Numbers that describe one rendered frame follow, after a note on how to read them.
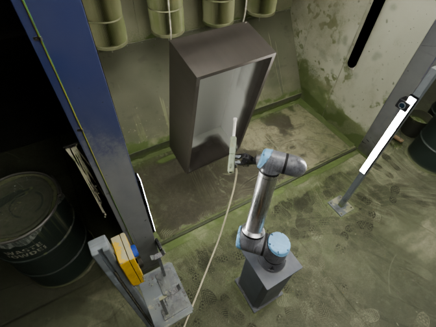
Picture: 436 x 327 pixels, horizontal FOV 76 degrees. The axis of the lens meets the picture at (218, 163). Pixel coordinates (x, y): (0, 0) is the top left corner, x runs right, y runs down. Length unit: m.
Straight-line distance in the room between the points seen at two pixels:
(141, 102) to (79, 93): 2.12
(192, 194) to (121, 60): 1.59
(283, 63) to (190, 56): 2.47
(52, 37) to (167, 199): 2.20
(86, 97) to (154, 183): 2.06
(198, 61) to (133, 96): 1.59
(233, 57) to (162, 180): 1.75
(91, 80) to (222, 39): 1.06
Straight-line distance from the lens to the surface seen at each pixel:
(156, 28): 2.98
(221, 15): 3.13
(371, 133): 3.75
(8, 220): 2.32
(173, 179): 3.16
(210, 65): 1.78
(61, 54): 1.11
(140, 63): 3.30
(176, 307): 1.81
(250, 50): 1.96
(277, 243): 1.85
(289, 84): 4.19
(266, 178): 1.56
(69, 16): 1.07
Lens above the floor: 2.55
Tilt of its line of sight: 50 degrees down
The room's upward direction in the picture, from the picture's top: 3 degrees clockwise
